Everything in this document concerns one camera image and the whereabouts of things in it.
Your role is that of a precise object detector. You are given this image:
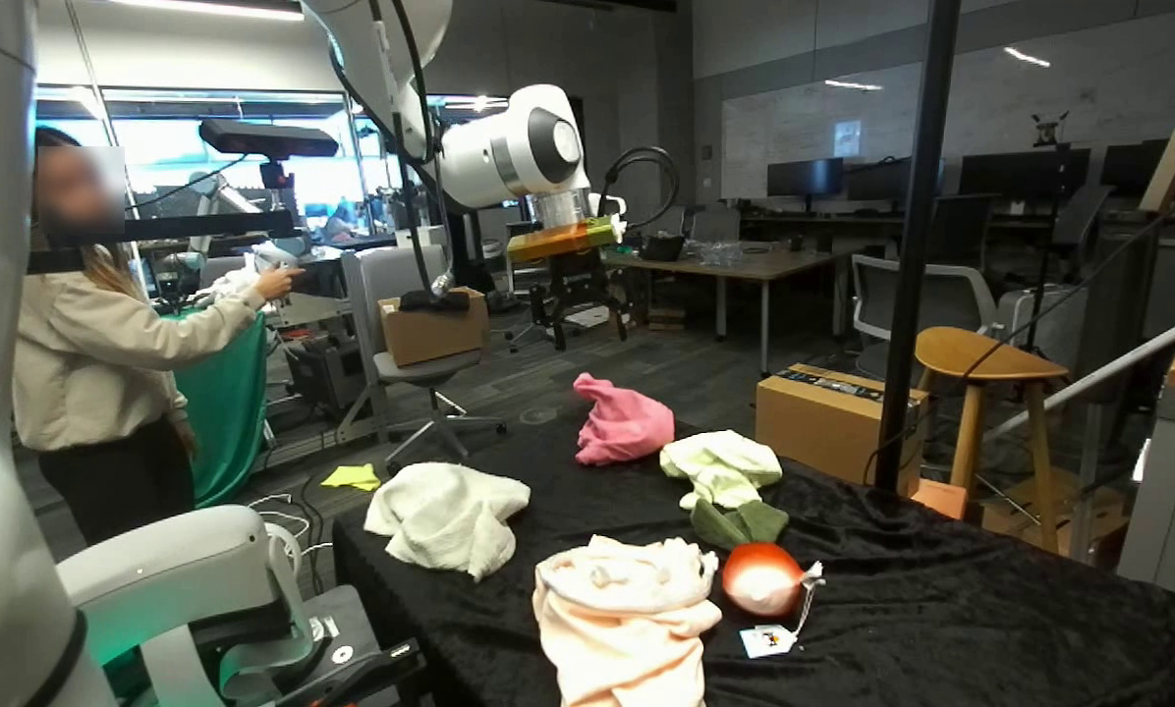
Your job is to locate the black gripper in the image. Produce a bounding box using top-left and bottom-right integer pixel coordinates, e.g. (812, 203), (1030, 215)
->
(532, 253), (631, 354)

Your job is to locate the pink cloth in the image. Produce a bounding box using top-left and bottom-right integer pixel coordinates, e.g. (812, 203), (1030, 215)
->
(571, 371), (681, 473)

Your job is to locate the pale yellow white cloth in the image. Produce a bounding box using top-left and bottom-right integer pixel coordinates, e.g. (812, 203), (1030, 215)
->
(655, 428), (785, 511)

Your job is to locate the white braided rope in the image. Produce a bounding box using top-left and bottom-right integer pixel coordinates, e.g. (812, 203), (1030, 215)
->
(557, 529), (723, 609)

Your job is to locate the orange carrot plush toy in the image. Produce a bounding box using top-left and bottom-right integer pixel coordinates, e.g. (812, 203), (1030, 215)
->
(688, 490), (829, 665)

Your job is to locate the peach shirt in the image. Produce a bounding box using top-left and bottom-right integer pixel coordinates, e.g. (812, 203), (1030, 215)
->
(528, 529), (723, 707)

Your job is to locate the person in beige top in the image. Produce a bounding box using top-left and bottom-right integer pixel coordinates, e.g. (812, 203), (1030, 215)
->
(8, 130), (300, 546)

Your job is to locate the small cardboard box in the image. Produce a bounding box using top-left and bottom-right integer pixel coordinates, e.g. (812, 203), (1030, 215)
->
(376, 288), (495, 373)

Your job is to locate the wooden office desk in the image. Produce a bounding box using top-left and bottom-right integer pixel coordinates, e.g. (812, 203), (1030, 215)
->
(601, 241), (837, 377)

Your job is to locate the black pouch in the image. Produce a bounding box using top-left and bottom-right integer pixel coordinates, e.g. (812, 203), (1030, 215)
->
(397, 288), (475, 315)

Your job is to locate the grey office chair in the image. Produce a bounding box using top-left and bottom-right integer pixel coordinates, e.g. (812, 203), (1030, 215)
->
(335, 248), (485, 462)

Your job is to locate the cream white towel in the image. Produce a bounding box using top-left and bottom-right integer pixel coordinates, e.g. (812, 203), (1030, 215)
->
(363, 459), (534, 582)

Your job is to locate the long cardboard box black stripe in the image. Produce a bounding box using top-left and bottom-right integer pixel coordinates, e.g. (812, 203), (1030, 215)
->
(749, 362), (930, 482)

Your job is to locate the black computer monitor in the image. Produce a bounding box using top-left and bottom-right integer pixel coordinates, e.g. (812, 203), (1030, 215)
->
(1100, 134), (1172, 201)
(764, 155), (854, 215)
(955, 147), (1098, 208)
(846, 155), (914, 214)

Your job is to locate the yellow rag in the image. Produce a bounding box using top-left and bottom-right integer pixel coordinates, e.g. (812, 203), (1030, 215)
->
(317, 459), (385, 498)

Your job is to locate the black vertical pole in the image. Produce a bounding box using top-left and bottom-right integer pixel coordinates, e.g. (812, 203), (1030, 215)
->
(871, 0), (964, 506)

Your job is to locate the green cloth cover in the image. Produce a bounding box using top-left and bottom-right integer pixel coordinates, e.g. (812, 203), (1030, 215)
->
(168, 311), (271, 511)

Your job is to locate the wooden stool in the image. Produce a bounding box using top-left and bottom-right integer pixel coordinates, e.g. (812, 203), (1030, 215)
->
(905, 321), (1074, 555)

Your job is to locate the flat orange wooden board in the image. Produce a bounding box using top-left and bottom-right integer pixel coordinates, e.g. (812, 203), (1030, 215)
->
(909, 477), (975, 525)

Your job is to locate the black velvet tablecloth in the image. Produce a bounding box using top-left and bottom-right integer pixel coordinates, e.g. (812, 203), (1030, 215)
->
(331, 404), (1175, 707)

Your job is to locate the light metal rod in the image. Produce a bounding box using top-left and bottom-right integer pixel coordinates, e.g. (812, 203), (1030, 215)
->
(992, 320), (1175, 442)

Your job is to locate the amber wrist camera mount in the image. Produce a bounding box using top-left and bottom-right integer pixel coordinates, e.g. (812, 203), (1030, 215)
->
(502, 214), (629, 273)

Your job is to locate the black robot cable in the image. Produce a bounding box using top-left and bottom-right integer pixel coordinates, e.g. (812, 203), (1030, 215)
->
(327, 0), (685, 311)

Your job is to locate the black stereo camera bar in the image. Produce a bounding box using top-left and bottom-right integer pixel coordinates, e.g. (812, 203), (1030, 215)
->
(191, 113), (341, 193)

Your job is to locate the white frame office chair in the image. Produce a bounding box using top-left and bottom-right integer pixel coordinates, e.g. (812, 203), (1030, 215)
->
(849, 253), (1003, 346)

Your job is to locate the black metal rail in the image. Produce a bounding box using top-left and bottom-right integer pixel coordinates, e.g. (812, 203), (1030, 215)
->
(118, 208), (308, 253)

